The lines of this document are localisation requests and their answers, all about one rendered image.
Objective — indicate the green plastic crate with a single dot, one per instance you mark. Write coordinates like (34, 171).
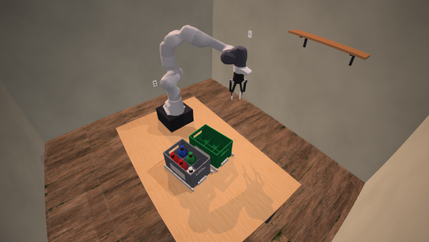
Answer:
(213, 144)

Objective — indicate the blue bottle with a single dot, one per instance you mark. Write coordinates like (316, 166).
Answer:
(182, 152)

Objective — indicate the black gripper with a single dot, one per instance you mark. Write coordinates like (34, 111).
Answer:
(238, 79)

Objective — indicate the red bottle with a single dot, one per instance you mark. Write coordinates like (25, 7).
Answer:
(182, 164)
(174, 157)

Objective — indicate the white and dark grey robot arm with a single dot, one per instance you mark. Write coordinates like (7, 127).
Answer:
(231, 55)

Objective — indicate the green bottle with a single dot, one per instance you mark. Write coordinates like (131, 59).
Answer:
(191, 159)

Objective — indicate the grey divided bottle crate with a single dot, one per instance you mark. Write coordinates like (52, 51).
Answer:
(201, 166)

